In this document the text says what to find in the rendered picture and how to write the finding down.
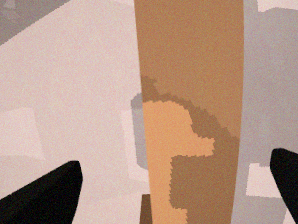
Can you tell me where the long brown wooden rail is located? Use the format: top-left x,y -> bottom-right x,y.
134,0 -> 245,224

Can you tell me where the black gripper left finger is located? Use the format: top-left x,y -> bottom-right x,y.
0,160 -> 82,224

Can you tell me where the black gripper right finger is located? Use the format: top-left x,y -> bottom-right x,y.
270,148 -> 298,224

